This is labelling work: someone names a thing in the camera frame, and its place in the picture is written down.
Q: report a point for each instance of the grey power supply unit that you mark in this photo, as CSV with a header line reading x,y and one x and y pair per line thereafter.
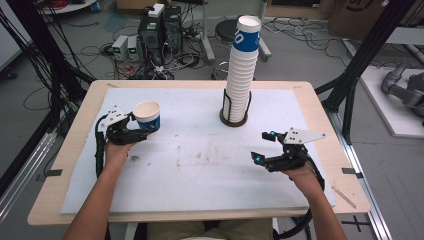
x,y
132,47
119,47

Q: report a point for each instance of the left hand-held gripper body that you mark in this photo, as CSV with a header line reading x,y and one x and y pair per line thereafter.
x,y
125,136

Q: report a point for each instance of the grey desk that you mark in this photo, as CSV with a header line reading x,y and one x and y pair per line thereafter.
x,y
405,35

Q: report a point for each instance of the black tape strip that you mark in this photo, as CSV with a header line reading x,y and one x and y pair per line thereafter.
x,y
351,172
53,172

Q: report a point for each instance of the aluminium rail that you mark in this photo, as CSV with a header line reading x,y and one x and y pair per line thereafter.
x,y
366,200
26,163

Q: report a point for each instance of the white table leg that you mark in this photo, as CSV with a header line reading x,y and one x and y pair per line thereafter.
x,y
130,231

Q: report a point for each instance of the person's right hand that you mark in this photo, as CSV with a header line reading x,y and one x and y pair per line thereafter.
x,y
301,179

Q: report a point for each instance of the cardboard box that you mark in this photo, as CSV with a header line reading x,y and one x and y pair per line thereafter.
x,y
353,15

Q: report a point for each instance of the blue banded paper cup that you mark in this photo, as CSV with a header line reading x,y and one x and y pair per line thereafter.
x,y
146,111

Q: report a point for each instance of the black round stool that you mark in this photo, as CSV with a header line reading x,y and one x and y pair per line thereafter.
x,y
226,30

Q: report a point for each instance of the white box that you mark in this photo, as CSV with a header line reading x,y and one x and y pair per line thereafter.
x,y
156,10

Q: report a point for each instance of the person's left hand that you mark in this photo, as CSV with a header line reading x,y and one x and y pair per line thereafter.
x,y
116,154

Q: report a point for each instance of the thin wooden stick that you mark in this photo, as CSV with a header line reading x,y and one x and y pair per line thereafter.
x,y
343,197

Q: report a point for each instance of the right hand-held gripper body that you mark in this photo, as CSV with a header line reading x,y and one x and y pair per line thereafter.
x,y
290,161

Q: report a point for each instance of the grey metal stand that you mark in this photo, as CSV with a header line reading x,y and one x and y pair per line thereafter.
x,y
265,51
206,36

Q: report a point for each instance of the black computer tower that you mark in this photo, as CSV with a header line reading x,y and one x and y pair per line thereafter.
x,y
151,36
173,28

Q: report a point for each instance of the black frame post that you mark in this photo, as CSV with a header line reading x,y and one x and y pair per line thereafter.
x,y
363,56

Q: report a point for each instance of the white platform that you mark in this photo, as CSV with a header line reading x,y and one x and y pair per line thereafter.
x,y
386,113

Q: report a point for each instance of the stack of white paper cups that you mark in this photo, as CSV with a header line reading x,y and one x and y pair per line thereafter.
x,y
241,73

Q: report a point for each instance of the person's khaki pants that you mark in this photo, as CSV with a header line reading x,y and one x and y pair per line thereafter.
x,y
233,230

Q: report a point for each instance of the white round table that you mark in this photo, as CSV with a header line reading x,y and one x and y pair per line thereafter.
x,y
71,7

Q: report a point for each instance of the white table mat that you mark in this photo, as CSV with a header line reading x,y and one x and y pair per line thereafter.
x,y
200,173

